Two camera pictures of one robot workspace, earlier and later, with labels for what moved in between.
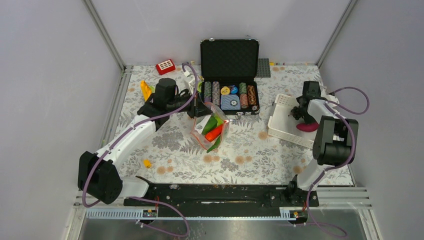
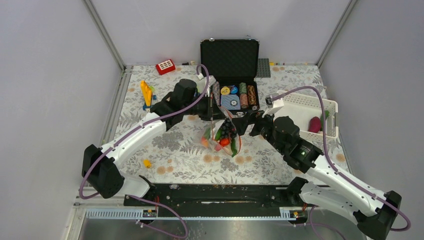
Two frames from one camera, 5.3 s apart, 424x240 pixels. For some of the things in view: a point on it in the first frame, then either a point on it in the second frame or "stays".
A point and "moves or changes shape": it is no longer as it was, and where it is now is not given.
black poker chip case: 229,69 stays
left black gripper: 198,107 to 208,114
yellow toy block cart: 146,90 stays
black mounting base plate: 222,200 stays
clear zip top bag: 209,131 moves or changes shape
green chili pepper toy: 215,145 to 233,147
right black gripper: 308,119 to 256,117
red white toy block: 165,67 stays
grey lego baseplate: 263,69 stays
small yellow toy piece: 147,163 stays
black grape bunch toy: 297,113 to 228,130
